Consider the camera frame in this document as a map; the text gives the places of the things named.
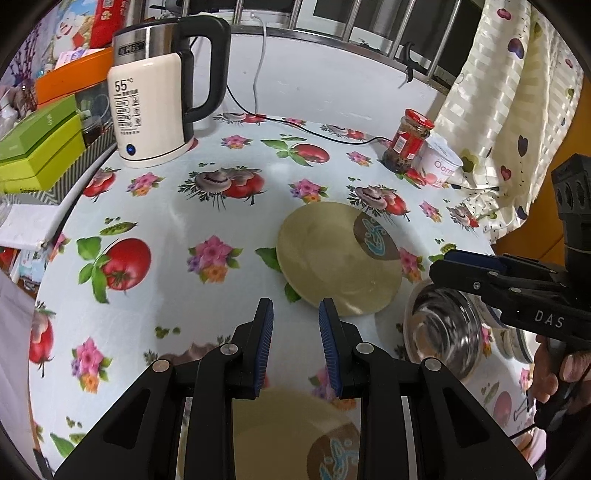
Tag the metal window grille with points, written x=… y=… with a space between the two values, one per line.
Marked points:
x=295 y=33

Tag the cream printed curtain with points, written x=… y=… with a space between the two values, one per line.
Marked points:
x=508 y=92

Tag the floral printed tablecloth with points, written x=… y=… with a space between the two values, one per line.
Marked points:
x=184 y=207

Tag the zigzag patterned box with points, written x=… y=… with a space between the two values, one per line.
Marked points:
x=78 y=180

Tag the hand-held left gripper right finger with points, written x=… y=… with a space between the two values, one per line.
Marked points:
x=328 y=353

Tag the colourful printed bag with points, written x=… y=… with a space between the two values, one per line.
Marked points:
x=74 y=23

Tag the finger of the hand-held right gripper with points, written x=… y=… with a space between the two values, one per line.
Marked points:
x=466 y=277
x=475 y=258

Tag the orange box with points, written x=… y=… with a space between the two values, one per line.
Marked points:
x=69 y=78

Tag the yellow plate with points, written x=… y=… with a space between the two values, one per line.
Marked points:
x=286 y=438
x=323 y=249

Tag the red snack packet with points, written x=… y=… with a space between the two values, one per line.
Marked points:
x=108 y=23

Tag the person's right hand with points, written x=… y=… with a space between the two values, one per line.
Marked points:
x=545 y=374

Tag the red-lidded sauce jar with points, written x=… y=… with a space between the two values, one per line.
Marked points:
x=406 y=143

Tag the white blue-rimmed bowl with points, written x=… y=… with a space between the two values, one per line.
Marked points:
x=515 y=346

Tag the lime green box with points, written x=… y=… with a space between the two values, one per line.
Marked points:
x=51 y=170
x=51 y=145

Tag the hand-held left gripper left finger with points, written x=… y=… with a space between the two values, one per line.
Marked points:
x=265 y=344

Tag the white yogurt cup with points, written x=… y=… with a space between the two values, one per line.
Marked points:
x=438 y=166

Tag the steel bowl with white shell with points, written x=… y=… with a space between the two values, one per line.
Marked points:
x=443 y=332

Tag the dark green box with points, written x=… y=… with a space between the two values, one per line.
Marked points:
x=37 y=120

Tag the black hook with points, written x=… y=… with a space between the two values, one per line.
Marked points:
x=410 y=57

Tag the white paper box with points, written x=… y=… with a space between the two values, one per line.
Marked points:
x=23 y=226

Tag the cream electric kettle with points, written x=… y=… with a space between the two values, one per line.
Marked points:
x=147 y=101

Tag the wooden wardrobe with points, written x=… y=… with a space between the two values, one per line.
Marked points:
x=531 y=235

